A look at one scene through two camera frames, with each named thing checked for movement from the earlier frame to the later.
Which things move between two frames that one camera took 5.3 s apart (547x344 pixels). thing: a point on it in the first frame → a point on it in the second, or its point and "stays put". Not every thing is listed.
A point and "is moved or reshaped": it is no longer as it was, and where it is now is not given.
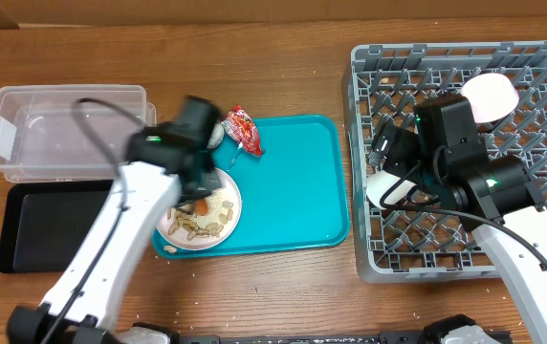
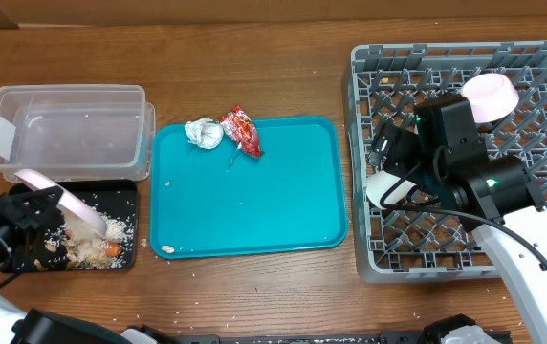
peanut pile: (195, 226) → (79, 247)
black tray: (47, 223) stays put
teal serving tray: (296, 194) stays put
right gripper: (409, 148) stays put
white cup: (385, 189) stays put
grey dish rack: (384, 83) stays put
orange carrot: (201, 206) is moved or reshaped
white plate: (207, 222) → (65, 203)
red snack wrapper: (239, 125) stays put
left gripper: (216, 183) → (7, 208)
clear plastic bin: (63, 132) stays put
